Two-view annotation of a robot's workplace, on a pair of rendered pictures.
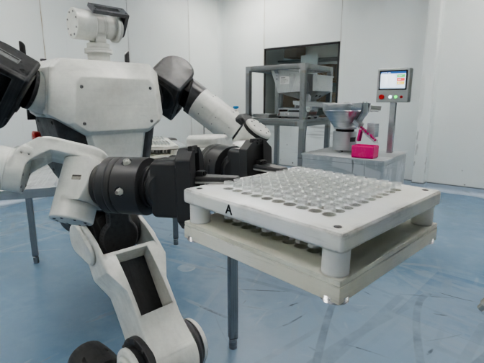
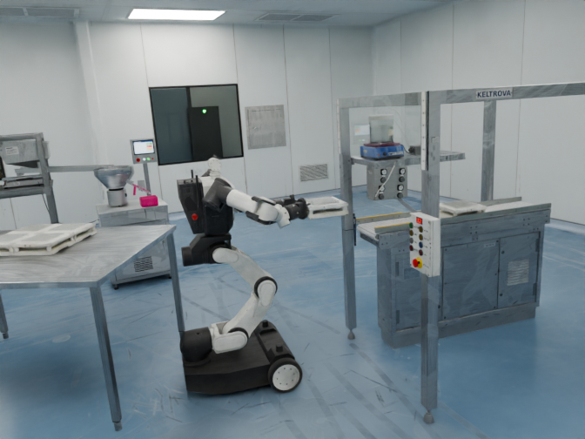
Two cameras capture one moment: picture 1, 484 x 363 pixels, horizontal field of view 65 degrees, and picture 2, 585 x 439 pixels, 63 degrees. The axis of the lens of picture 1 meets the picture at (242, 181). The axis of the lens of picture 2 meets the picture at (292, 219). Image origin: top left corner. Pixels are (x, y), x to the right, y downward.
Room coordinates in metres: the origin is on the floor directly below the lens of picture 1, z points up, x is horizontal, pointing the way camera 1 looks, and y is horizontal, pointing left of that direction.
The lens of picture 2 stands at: (-0.66, 2.49, 1.61)
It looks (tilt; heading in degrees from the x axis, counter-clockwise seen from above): 13 degrees down; 298
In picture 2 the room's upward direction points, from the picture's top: 4 degrees counter-clockwise
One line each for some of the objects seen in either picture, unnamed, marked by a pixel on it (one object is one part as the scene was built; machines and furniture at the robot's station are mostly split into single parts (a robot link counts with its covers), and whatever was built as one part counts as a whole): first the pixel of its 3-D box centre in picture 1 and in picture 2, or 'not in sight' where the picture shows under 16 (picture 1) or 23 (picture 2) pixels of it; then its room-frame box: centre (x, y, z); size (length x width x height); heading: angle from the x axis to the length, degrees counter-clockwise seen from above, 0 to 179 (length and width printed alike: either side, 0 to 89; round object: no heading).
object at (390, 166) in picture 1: (351, 200); (136, 241); (2.91, -0.87, 0.38); 0.63 x 0.57 x 0.76; 52
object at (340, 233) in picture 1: (311, 196); (321, 203); (0.49, -0.09, 1.03); 0.25 x 0.24 x 0.02; 134
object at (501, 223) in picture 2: not in sight; (456, 224); (-0.19, -0.76, 0.77); 1.30 x 0.29 x 0.10; 44
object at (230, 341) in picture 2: not in sight; (227, 335); (0.96, 0.35, 0.28); 0.21 x 0.20 x 0.13; 44
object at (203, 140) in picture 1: (210, 155); not in sight; (0.84, 0.07, 1.03); 0.13 x 0.07 x 0.09; 152
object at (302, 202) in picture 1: (301, 230); not in sight; (0.41, -0.07, 1.01); 0.01 x 0.01 x 0.07
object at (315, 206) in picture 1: (314, 235); not in sight; (0.40, -0.08, 1.01); 0.01 x 0.01 x 0.07
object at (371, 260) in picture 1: (310, 230); (321, 211); (0.49, -0.09, 0.98); 0.24 x 0.24 x 0.02; 44
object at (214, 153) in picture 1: (240, 170); (285, 205); (0.70, 0.00, 1.03); 0.12 x 0.10 x 0.13; 36
